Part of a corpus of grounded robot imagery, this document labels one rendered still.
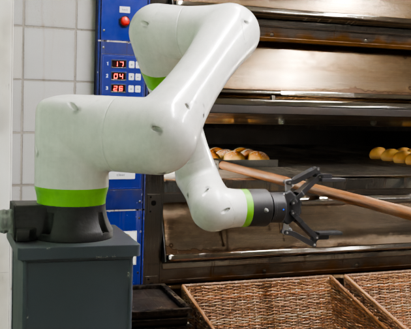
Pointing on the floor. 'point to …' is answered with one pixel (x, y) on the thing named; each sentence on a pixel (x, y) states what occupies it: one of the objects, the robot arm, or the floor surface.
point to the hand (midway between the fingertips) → (337, 205)
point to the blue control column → (110, 15)
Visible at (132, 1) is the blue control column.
